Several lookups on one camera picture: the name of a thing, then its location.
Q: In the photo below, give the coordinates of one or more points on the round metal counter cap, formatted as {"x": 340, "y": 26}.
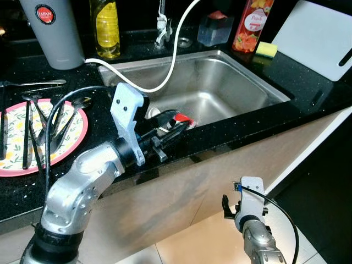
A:
{"x": 185, "y": 42}

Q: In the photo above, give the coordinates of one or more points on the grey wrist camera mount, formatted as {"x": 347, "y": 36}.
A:
{"x": 252, "y": 198}
{"x": 125, "y": 110}

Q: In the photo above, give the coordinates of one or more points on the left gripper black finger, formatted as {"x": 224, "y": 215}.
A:
{"x": 176, "y": 126}
{"x": 179, "y": 137}

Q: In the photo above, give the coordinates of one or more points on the yellow sponge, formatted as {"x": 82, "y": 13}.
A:
{"x": 267, "y": 50}

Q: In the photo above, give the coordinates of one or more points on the grey water jug red badge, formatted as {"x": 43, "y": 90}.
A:
{"x": 55, "y": 38}

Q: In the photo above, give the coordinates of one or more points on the beige counter cabinet front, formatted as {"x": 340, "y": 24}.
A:
{"x": 192, "y": 187}

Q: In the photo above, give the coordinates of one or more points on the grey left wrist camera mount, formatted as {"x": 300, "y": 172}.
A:
{"x": 125, "y": 110}

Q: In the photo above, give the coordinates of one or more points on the silver metal fork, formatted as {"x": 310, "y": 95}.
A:
{"x": 38, "y": 84}

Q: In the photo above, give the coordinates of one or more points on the stainless steel sink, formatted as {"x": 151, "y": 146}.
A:
{"x": 220, "y": 82}

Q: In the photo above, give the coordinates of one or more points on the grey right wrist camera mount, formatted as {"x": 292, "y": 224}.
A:
{"x": 252, "y": 198}

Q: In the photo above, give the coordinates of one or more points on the clear plastic sponge holder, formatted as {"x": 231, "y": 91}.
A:
{"x": 214, "y": 32}

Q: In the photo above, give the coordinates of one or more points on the floral plate with pink rim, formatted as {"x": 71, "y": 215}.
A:
{"x": 14, "y": 137}

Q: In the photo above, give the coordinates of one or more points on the yellow cooking oil bottle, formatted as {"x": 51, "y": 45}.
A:
{"x": 106, "y": 30}

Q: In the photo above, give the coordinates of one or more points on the metal gooseneck faucet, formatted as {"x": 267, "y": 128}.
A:
{"x": 162, "y": 8}

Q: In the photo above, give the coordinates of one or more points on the peach soap pump bottle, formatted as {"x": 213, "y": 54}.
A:
{"x": 250, "y": 27}

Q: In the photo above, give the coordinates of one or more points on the white cutting board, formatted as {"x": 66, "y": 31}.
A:
{"x": 313, "y": 38}

